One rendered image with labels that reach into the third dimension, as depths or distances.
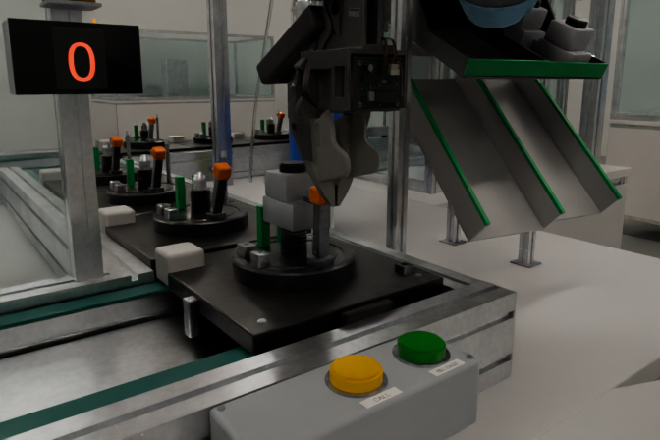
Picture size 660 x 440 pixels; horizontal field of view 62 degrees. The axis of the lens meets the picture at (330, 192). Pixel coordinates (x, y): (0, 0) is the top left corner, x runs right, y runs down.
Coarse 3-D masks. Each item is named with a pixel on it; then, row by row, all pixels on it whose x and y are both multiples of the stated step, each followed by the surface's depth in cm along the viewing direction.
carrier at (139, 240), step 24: (192, 192) 81; (120, 216) 83; (144, 216) 88; (168, 216) 77; (192, 216) 80; (216, 216) 78; (240, 216) 80; (120, 240) 77; (144, 240) 75; (168, 240) 75; (192, 240) 75; (216, 240) 75; (240, 240) 75
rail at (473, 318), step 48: (480, 288) 60; (336, 336) 49; (384, 336) 49; (480, 336) 57; (192, 384) 41; (240, 384) 41; (480, 384) 58; (48, 432) 35; (96, 432) 35; (144, 432) 36; (192, 432) 38
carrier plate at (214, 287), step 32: (224, 256) 68; (384, 256) 68; (192, 288) 58; (224, 288) 58; (352, 288) 58; (384, 288) 58; (416, 288) 58; (224, 320) 51; (256, 320) 50; (288, 320) 50; (320, 320) 51; (256, 352) 47
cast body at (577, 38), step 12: (552, 24) 78; (564, 24) 76; (576, 24) 76; (552, 36) 78; (564, 36) 76; (576, 36) 75; (588, 36) 77; (540, 48) 80; (552, 48) 78; (564, 48) 77; (576, 48) 77; (552, 60) 78; (564, 60) 77; (576, 60) 76; (588, 60) 78
